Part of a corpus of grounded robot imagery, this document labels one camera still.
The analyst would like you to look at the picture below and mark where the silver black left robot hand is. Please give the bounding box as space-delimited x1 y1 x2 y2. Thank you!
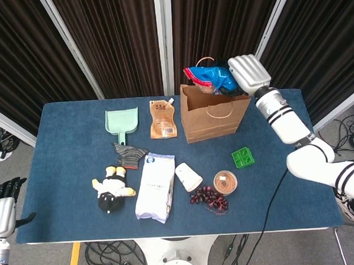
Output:
0 176 37 239

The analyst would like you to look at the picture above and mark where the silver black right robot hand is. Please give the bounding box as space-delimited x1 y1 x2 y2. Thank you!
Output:
216 53 273 97

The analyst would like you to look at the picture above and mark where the blue plastic bread package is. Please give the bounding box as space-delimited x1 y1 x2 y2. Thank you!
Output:
183 62 238 98

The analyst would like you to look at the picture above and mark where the green plastic block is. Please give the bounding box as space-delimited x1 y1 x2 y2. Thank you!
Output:
231 146 256 170

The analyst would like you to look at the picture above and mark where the white paper cup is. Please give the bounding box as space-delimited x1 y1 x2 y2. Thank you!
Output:
174 161 205 194

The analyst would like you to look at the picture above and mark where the purple grape bunch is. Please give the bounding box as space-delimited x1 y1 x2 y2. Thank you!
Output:
188 184 230 218

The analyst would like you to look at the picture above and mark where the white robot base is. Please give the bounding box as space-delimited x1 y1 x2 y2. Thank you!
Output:
135 234 220 265

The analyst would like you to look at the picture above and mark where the brown paper bag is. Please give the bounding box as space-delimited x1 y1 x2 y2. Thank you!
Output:
177 54 254 145

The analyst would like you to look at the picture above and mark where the dark ribbed partition panel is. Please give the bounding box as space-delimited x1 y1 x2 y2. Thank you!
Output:
162 0 300 95
39 0 168 103
0 0 107 148
253 0 354 135

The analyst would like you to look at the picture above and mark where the blue felt table mat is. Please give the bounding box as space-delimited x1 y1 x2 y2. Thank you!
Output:
8 85 345 245

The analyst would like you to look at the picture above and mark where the brown spout pouch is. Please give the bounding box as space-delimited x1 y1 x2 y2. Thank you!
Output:
148 98 178 140

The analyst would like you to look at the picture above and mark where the black and white plush toy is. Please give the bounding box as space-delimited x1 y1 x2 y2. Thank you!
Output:
91 164 138 215

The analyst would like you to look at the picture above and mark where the mint green dustpan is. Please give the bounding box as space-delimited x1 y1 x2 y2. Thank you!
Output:
104 107 141 146

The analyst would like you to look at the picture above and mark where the grey striped knit glove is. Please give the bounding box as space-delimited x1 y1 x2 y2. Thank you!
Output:
111 140 149 171

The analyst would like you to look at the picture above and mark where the large white paper package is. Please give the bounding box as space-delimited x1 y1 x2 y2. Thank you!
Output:
132 151 179 226

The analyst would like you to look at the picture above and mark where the white sneaker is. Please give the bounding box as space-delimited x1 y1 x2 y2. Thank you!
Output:
334 188 354 224

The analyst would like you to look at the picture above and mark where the black floor cable tangle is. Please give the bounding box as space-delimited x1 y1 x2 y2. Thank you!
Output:
0 116 21 154
83 239 155 265
316 99 354 158

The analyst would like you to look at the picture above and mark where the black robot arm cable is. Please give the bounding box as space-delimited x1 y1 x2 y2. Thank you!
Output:
235 168 294 265

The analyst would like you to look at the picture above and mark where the black cable with inline switch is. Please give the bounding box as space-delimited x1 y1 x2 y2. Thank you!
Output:
221 232 251 260

